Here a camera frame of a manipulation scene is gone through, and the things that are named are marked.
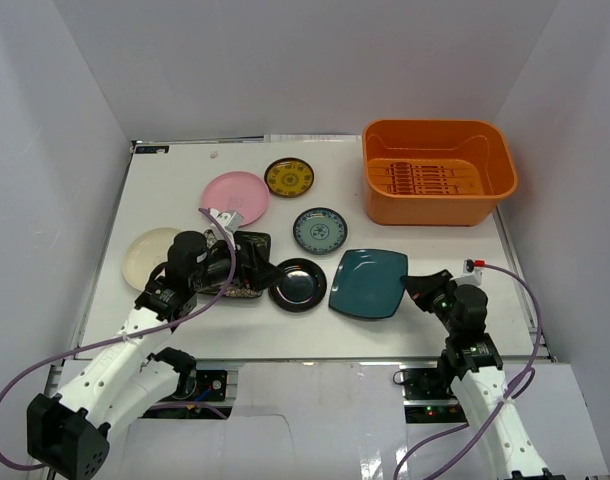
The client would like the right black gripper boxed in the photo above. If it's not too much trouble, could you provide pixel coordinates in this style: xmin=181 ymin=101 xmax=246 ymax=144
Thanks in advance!
xmin=401 ymin=269 xmax=460 ymax=336

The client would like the black floral square plate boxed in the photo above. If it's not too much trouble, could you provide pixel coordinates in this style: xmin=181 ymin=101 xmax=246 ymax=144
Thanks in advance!
xmin=199 ymin=230 xmax=271 ymax=300

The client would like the black round plate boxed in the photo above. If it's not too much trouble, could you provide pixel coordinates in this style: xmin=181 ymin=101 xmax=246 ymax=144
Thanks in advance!
xmin=268 ymin=258 xmax=327 ymax=313

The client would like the teal square plate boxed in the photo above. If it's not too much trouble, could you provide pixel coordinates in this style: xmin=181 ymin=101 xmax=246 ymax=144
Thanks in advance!
xmin=328 ymin=249 xmax=408 ymax=320

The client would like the blue floral round plate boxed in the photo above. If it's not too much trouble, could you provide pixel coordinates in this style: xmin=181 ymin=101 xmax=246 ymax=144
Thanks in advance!
xmin=292 ymin=207 xmax=349 ymax=255

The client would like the pink round plate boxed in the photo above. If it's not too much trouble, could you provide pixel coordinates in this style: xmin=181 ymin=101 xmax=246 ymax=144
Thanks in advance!
xmin=201 ymin=171 xmax=270 ymax=226

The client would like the yellow patterned round plate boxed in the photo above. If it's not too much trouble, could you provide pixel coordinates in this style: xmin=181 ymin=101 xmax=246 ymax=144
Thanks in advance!
xmin=264 ymin=157 xmax=315 ymax=198

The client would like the cream round plate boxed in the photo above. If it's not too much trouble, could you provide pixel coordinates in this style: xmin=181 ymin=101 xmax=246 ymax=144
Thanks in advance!
xmin=122 ymin=228 xmax=180 ymax=291

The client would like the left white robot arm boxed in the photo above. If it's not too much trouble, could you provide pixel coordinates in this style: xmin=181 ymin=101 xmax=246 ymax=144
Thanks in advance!
xmin=26 ymin=231 xmax=282 ymax=479

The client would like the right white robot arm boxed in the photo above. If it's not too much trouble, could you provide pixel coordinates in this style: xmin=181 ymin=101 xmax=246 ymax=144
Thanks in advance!
xmin=401 ymin=260 xmax=565 ymax=479

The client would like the orange plastic bin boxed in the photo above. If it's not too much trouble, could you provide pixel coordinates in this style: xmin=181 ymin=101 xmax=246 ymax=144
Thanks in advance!
xmin=362 ymin=119 xmax=518 ymax=226

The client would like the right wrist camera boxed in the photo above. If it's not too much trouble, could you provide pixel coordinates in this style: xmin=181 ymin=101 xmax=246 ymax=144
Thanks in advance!
xmin=454 ymin=259 xmax=486 ymax=287

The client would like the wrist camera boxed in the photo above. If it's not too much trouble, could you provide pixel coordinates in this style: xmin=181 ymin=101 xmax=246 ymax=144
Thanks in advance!
xmin=209 ymin=208 xmax=244 ymax=233
xmin=454 ymin=259 xmax=486 ymax=287

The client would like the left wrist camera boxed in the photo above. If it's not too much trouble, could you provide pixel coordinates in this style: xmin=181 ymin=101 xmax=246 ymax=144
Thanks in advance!
xmin=209 ymin=208 xmax=244 ymax=233

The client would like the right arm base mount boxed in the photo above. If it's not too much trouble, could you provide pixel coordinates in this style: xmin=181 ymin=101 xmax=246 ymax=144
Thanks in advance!
xmin=392 ymin=368 xmax=466 ymax=424

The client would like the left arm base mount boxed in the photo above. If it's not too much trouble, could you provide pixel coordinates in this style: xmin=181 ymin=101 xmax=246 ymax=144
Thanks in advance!
xmin=143 ymin=370 xmax=232 ymax=420

